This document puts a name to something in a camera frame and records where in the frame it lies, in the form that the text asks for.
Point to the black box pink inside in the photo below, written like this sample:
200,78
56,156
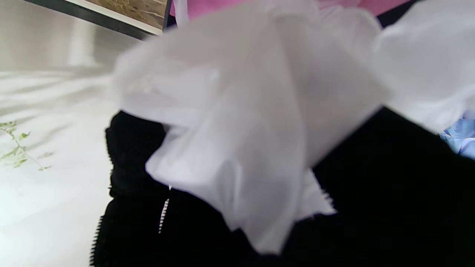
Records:
207,7

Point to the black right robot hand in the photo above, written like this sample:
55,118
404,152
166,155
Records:
389,193

